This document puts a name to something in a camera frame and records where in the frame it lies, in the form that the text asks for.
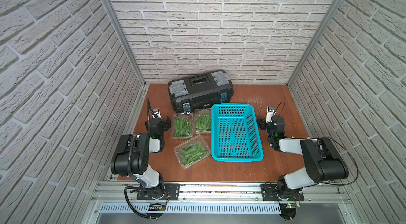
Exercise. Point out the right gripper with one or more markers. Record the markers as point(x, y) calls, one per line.
point(264, 123)

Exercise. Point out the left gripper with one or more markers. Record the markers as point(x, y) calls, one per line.
point(166, 122)

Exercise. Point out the teal plastic basket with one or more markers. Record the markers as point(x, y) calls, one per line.
point(234, 134)

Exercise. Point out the clear clamshell container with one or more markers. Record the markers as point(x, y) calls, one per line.
point(189, 116)
point(201, 112)
point(194, 140)

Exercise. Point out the peppers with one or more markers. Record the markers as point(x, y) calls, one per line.
point(182, 127)
point(192, 153)
point(203, 123)

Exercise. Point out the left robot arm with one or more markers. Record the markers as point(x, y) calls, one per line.
point(131, 158)

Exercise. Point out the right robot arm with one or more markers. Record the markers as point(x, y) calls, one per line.
point(322, 161)

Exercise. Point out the clear clamshell front container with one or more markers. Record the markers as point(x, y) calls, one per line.
point(194, 140)

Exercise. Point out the black plastic toolbox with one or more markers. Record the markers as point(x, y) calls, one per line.
point(200, 92)

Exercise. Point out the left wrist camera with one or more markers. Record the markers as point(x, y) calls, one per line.
point(156, 113)

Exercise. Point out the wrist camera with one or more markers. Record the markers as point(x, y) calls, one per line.
point(156, 113)
point(270, 112)

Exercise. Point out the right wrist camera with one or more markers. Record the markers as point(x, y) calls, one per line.
point(270, 112)

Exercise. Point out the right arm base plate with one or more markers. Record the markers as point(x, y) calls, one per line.
point(274, 192)

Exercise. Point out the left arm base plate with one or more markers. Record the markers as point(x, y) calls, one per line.
point(170, 190)

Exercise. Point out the aluminium front rail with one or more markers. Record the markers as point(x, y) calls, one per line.
point(225, 192)

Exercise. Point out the left corner metal post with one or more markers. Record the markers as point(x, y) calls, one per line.
point(123, 39)

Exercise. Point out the corner metal post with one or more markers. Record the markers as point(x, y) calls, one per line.
point(329, 15)
point(123, 39)

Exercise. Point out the right corner metal post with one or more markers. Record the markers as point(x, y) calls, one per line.
point(329, 15)

